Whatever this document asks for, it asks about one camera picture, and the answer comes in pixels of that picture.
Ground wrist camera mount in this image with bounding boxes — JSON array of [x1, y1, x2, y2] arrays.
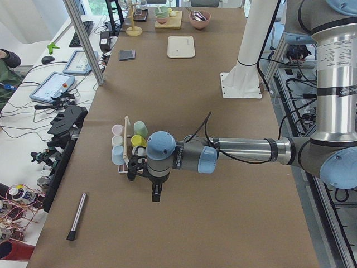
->
[[127, 155, 148, 181]]

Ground pink cup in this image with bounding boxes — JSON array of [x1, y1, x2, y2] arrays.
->
[[112, 124, 124, 136]]

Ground yellow cup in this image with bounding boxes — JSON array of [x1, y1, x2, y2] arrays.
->
[[131, 134, 147, 147]]

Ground aluminium frame post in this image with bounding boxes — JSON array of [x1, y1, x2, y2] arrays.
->
[[63, 0, 104, 85]]

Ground copper wire bottle basket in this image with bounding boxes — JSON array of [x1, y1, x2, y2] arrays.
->
[[1, 184, 45, 242]]

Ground cream white cup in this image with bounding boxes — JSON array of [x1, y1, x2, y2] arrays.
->
[[111, 135, 124, 147]]

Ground black keyboard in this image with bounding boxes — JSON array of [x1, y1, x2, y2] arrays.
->
[[68, 20, 94, 48]]

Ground near teach pendant tablet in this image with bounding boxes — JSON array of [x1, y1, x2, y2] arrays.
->
[[29, 72, 75, 102]]

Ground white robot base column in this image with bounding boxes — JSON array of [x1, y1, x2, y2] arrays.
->
[[220, 0, 279, 99]]

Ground small black box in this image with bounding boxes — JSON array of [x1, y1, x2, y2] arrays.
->
[[99, 31, 111, 52]]

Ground cream rabbit tray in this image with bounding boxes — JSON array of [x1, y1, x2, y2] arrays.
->
[[167, 36, 195, 59]]

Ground wooden cutting board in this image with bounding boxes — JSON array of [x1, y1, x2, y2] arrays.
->
[[155, 11, 183, 30]]

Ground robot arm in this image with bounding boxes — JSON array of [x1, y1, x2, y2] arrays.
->
[[143, 1, 356, 202]]

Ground grey folded cloth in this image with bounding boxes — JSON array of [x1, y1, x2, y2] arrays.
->
[[119, 50, 136, 61]]

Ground seated person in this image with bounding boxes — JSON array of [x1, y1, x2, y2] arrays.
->
[[1, 49, 23, 110]]

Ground black stand fixture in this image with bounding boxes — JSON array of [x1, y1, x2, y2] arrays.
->
[[31, 105, 88, 212]]

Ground light blue cup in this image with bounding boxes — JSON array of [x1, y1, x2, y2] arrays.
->
[[112, 145, 125, 165]]

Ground pink bowl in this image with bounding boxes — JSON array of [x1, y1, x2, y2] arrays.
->
[[189, 11, 211, 30]]

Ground black computer mouse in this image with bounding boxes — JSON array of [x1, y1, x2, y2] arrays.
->
[[41, 55, 55, 64]]

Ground stacked green bowls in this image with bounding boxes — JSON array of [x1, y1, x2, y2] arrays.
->
[[154, 6, 169, 24]]

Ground green cup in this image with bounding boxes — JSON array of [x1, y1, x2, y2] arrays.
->
[[133, 121, 148, 138]]

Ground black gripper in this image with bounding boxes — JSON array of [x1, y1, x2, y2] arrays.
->
[[147, 166, 170, 202]]

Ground grey cup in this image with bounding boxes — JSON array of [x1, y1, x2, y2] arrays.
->
[[132, 146, 146, 156]]

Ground wooden mug tree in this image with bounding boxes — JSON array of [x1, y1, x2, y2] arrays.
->
[[123, 0, 142, 36]]

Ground green plastic clamp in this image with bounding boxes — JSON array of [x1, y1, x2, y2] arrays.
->
[[47, 42, 60, 55]]

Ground metal scoop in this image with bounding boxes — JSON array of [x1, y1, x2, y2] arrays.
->
[[185, 7, 207, 21]]

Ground white wire cup rack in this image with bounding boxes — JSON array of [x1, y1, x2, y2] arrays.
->
[[118, 157, 129, 174]]

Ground tea bottle white cap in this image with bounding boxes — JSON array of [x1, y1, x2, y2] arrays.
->
[[8, 187, 36, 205]]

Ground far teach pendant tablet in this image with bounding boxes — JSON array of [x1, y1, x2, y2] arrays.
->
[[62, 50, 91, 75]]

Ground teach pendant tablet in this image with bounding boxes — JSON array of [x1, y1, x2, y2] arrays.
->
[[62, 50, 91, 75], [29, 72, 75, 102]]

